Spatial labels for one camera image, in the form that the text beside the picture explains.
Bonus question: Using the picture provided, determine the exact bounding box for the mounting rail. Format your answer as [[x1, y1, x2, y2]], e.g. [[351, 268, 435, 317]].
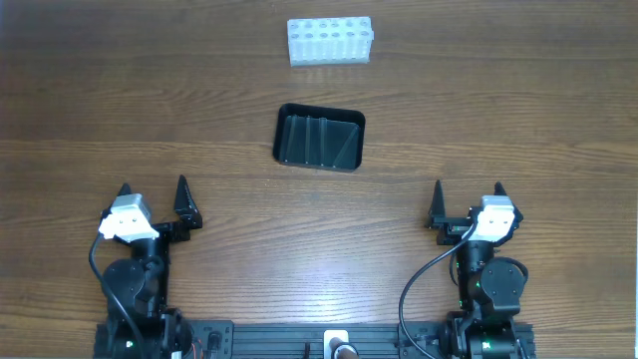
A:
[[94, 320, 537, 359]]

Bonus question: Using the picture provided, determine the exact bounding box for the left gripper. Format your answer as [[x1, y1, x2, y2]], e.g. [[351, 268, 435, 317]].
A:
[[116, 174, 203, 244]]

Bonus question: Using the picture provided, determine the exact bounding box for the black cable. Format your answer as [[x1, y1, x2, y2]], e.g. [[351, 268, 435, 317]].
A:
[[398, 222, 482, 359], [88, 233, 149, 359]]

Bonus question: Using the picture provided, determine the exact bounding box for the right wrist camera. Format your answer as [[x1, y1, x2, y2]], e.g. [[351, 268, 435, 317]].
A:
[[468, 194, 519, 244]]

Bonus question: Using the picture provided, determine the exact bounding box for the clear test tube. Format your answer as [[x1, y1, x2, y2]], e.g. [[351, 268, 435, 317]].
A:
[[319, 118, 329, 166], [303, 117, 313, 165], [332, 124, 361, 168], [283, 115, 300, 164]]

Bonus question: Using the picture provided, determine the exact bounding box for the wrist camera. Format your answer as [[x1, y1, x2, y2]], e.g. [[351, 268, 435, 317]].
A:
[[97, 192, 160, 244], [468, 194, 519, 244]]

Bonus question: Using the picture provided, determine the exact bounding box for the white test tube rack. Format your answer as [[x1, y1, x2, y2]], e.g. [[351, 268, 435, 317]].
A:
[[286, 16, 375, 69]]

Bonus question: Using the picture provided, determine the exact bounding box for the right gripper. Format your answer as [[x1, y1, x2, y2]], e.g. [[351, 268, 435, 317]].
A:
[[424, 179, 508, 247]]

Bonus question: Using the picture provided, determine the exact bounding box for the black tray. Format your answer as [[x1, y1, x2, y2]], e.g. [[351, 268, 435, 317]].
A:
[[272, 102, 367, 174]]

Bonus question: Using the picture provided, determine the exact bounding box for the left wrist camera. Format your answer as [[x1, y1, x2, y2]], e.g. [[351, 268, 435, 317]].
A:
[[97, 192, 160, 244]]

